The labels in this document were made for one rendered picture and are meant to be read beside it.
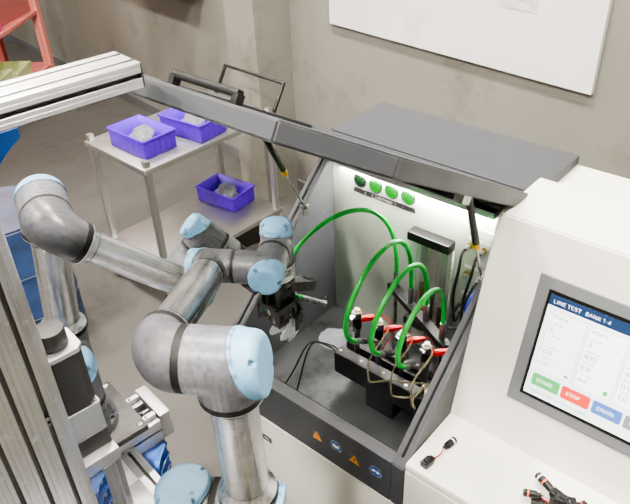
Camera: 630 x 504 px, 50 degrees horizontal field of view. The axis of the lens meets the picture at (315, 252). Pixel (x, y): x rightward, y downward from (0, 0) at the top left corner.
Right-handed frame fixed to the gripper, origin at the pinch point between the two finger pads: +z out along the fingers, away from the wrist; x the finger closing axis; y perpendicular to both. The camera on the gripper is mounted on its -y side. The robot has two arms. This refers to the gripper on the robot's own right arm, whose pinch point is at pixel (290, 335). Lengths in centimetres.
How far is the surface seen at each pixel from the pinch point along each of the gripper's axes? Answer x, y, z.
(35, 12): -518, -224, 47
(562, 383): 60, -30, 3
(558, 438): 63, -27, 18
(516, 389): 50, -28, 10
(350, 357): 0.0, -25.0, 26.3
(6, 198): -217, -27, 47
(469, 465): 48, -12, 26
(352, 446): 17.8, -2.8, 32.4
